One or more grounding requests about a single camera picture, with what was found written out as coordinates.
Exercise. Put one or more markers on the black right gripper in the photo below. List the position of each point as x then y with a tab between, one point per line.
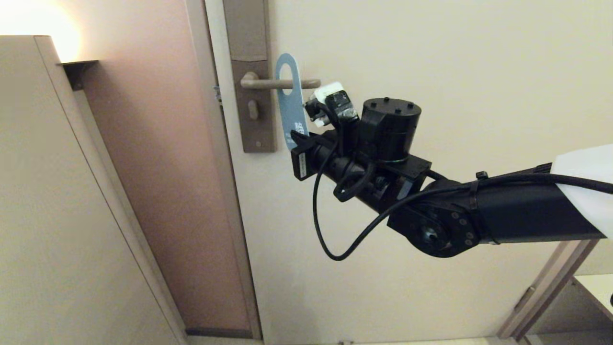
335	158

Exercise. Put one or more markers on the blue and white door hanger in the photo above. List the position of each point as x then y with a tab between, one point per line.
289	110

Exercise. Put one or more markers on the metal door latch bolt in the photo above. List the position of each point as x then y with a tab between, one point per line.
218	94

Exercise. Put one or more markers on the bronze door lock plate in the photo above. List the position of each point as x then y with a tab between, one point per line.
246	33

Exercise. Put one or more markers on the white room door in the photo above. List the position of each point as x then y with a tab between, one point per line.
359	297

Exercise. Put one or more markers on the beige cabinet panel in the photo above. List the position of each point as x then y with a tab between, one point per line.
48	287

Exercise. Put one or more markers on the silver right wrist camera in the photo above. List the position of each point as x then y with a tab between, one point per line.
335	100

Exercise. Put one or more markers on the dark wall lamp fixture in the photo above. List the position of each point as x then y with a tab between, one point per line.
78	71

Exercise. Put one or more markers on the small metal frame hinge plate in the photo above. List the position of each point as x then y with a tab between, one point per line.
525	298

